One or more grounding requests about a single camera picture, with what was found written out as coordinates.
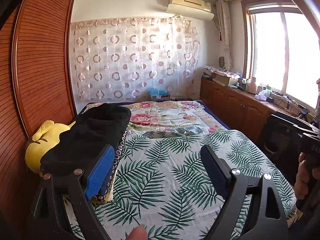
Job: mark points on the circle patterned sheer curtain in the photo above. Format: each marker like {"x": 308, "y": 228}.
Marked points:
{"x": 120, "y": 59}

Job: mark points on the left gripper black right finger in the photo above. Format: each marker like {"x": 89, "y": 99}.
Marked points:
{"x": 217, "y": 171}

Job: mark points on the floral bed quilt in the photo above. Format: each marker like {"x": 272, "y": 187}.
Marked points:
{"x": 168, "y": 116}

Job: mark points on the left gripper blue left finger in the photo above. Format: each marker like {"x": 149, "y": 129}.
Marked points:
{"x": 100, "y": 168}

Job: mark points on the palm leaf bed sheet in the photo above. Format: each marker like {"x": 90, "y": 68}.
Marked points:
{"x": 162, "y": 184}

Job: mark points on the cardboard box on cabinet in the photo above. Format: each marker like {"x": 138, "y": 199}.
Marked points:
{"x": 224, "y": 79}

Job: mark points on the window with wooden frame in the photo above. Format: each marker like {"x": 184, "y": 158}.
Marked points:
{"x": 282, "y": 50}

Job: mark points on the blue tissue box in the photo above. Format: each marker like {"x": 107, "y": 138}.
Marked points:
{"x": 158, "y": 95}

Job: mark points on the wooden low cabinet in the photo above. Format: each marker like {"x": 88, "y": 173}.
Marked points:
{"x": 237, "y": 109}

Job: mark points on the white wall air conditioner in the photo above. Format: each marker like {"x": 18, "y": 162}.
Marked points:
{"x": 198, "y": 9}

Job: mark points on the yellow plush toy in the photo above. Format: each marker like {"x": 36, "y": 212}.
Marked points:
{"x": 46, "y": 137}

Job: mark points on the pink bottle on cabinet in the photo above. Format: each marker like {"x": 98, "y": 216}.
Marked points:
{"x": 252, "y": 86}

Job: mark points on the black printed t-shirt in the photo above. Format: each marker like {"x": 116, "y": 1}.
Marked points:
{"x": 92, "y": 132}

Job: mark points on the patterned folded cloth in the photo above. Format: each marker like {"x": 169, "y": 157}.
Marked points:
{"x": 105, "y": 193}

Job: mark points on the black desk chair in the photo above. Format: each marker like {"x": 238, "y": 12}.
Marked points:
{"x": 281, "y": 136}

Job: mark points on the right hand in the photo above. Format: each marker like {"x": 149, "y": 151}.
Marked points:
{"x": 302, "y": 178}

